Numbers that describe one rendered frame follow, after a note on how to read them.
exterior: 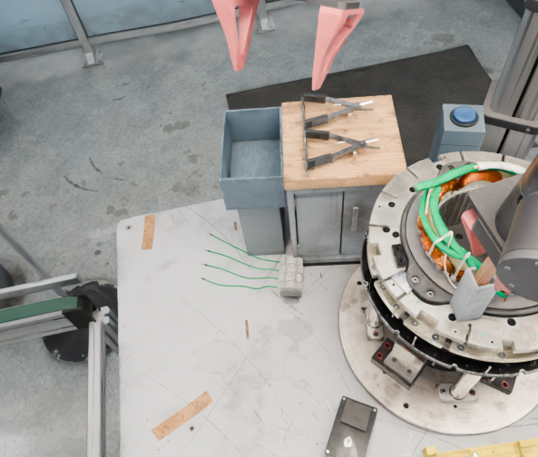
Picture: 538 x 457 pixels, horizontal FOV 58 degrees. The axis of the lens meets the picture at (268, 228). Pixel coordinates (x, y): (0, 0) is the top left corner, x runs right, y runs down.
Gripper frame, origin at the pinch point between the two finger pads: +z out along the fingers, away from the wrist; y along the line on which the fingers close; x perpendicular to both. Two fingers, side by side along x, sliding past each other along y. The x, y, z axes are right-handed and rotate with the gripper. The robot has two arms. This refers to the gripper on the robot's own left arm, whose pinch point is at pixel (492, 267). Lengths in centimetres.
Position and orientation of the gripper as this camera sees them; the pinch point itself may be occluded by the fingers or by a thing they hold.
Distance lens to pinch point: 57.0
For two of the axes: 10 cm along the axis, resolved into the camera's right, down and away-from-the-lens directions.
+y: 3.2, 8.3, -4.7
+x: 9.5, -3.0, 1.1
